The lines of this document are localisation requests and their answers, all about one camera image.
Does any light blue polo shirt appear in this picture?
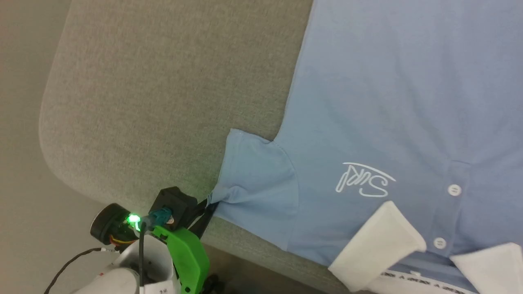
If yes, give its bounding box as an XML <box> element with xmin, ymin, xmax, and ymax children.
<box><xmin>208</xmin><ymin>0</ymin><xmax>523</xmax><ymax>294</ymax></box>

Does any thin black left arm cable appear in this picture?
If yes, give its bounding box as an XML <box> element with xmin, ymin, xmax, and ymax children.
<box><xmin>43</xmin><ymin>247</ymin><xmax>119</xmax><ymax>294</ymax></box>

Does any black cable with teal plug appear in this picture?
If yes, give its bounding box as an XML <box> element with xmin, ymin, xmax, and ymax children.
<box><xmin>138</xmin><ymin>207</ymin><xmax>173</xmax><ymax>286</ymax></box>

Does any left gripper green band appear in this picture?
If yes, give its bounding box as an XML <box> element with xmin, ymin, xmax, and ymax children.
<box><xmin>91</xmin><ymin>199</ymin><xmax>219</xmax><ymax>294</ymax></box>

